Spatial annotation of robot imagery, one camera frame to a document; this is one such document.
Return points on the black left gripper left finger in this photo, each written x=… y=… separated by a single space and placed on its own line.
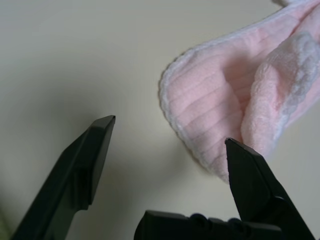
x=70 y=180

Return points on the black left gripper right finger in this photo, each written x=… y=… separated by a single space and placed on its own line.
x=252 y=182

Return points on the pink towel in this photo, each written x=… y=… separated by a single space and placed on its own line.
x=205 y=100

